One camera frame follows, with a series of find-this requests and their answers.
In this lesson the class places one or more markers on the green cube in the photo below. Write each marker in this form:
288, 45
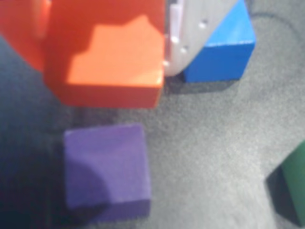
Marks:
296, 181

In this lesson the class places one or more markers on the purple cube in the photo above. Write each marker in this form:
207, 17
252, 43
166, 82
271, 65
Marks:
107, 167

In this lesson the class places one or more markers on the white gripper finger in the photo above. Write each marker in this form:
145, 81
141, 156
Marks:
190, 26

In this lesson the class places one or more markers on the blue cube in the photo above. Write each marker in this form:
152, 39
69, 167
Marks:
226, 55

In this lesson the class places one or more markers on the orange cube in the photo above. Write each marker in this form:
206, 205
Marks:
114, 59

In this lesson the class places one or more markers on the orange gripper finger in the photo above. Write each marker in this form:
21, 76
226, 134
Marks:
21, 31

